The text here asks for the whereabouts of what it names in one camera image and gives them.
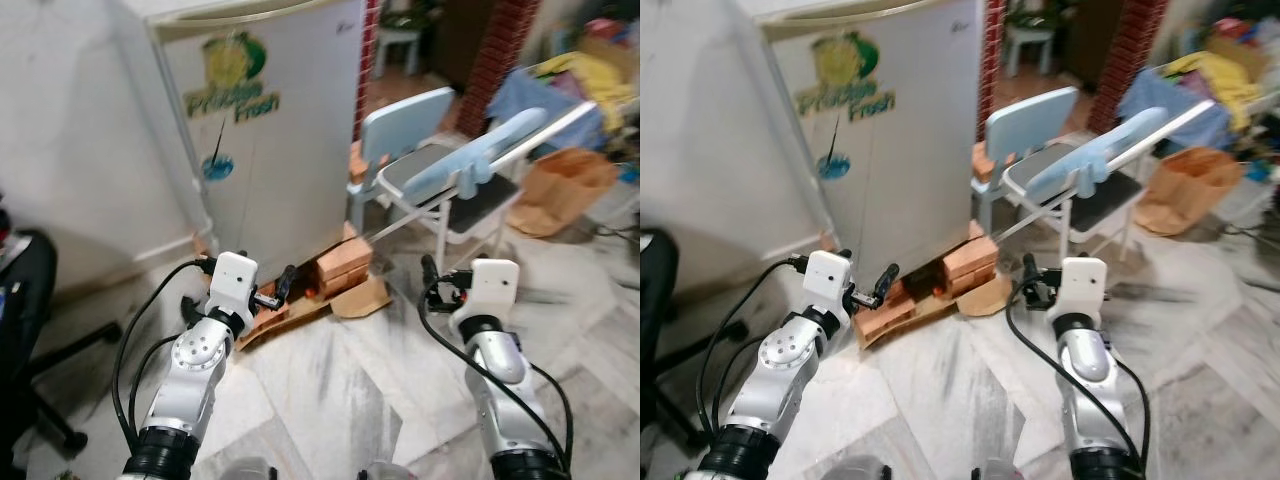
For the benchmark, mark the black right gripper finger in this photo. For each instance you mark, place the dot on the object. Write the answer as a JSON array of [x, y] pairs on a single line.
[[429, 270], [1029, 268]]

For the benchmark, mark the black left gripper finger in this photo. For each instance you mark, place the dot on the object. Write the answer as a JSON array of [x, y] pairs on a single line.
[[800, 263], [205, 263], [286, 285], [886, 285]]

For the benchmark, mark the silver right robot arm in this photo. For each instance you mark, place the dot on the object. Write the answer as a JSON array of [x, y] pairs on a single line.
[[1085, 360], [500, 365]]

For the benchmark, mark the white fridge cabinet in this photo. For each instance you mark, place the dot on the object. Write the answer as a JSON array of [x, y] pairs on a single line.
[[230, 8], [850, 8]]

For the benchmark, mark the light blue padded bar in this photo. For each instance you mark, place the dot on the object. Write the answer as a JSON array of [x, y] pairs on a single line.
[[1095, 150], [470, 155]]

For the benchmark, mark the light blue chair grey seat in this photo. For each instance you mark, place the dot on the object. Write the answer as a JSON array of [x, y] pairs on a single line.
[[410, 125], [1030, 125]]

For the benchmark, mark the brown paper bag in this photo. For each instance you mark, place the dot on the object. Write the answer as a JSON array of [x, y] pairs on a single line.
[[560, 190], [1190, 190]]

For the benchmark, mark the black office chair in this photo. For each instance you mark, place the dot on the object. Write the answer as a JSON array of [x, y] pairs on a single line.
[[25, 300], [655, 300]]

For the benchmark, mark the grey robot left leg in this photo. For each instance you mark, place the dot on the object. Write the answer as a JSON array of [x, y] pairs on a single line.
[[860, 470]]

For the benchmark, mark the grey robot leg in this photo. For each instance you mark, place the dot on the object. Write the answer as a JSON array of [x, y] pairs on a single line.
[[388, 472], [1005, 472], [860, 470]]

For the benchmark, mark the grey robot right leg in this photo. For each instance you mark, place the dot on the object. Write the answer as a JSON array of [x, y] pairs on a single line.
[[1005, 472], [388, 472]]

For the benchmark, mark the blue cloth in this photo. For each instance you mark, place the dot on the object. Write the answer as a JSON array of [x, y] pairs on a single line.
[[520, 100], [1150, 100]]

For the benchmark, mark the white plastic stool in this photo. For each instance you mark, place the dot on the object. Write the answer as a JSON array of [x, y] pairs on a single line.
[[400, 38], [1030, 38]]

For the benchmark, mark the yellow cloth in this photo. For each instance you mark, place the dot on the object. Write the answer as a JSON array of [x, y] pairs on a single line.
[[600, 85], [1225, 85]]

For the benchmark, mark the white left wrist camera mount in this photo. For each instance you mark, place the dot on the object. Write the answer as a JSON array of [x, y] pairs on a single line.
[[232, 280], [828, 280]]

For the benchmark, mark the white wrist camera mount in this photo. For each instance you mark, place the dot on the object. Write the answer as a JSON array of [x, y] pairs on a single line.
[[828, 280], [1085, 288], [232, 280], [488, 290]]

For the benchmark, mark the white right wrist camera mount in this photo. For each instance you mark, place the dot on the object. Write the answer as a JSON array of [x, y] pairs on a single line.
[[1085, 288], [488, 290]]

